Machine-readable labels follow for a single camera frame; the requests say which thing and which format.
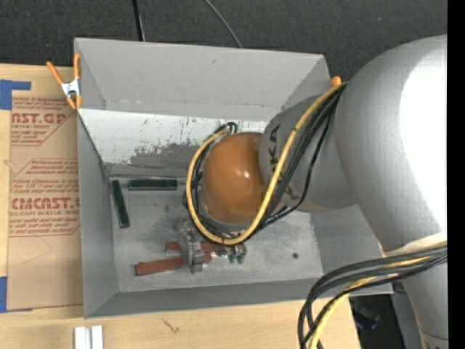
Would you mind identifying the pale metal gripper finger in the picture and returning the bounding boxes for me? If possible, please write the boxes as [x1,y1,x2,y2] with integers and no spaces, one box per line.
[190,240,206,274]
[179,235,195,268]

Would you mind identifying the red-brown flat block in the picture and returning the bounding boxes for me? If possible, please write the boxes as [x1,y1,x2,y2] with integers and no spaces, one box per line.
[164,241,216,253]
[134,252,213,277]

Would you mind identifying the brown cardboard board red print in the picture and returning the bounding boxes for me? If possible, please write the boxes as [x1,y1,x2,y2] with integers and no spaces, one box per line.
[0,63,85,313]

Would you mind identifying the grey metal bin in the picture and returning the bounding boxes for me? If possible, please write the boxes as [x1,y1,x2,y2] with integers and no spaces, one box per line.
[73,37,395,319]

